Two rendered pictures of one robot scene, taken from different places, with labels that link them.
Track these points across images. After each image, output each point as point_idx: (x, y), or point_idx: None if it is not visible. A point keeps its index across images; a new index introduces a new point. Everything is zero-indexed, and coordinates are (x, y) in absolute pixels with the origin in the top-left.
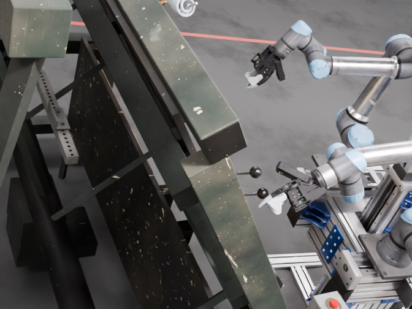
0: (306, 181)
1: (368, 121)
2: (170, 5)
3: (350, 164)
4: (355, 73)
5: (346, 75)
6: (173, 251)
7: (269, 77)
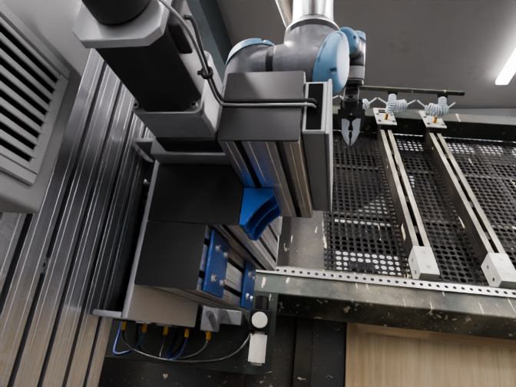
0: None
1: (286, 29)
2: None
3: None
4: (281, 15)
5: (286, 27)
6: None
7: (338, 112)
